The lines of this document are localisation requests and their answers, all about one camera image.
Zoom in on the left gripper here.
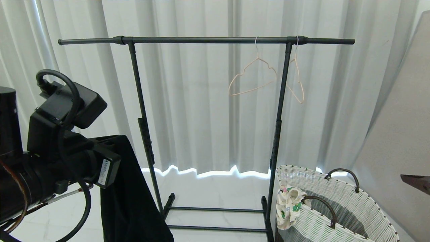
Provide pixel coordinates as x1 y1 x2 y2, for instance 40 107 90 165
55 134 122 189

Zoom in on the black t-shirt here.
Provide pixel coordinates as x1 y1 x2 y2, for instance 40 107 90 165
92 134 175 242

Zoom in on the pink clothes hanger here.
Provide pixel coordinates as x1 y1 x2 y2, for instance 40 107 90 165
286 36 305 104
228 36 278 97

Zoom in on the black clothes rack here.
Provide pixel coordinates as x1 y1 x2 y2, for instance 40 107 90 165
58 35 355 242

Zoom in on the white laundry basket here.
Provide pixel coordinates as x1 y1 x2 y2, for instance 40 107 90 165
275 164 400 242

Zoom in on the cream printed garment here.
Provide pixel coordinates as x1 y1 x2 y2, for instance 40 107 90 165
276 186 311 231

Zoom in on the black cable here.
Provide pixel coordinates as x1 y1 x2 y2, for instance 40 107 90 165
35 69 93 242

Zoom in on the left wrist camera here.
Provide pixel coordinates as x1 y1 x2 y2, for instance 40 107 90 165
27 81 108 160

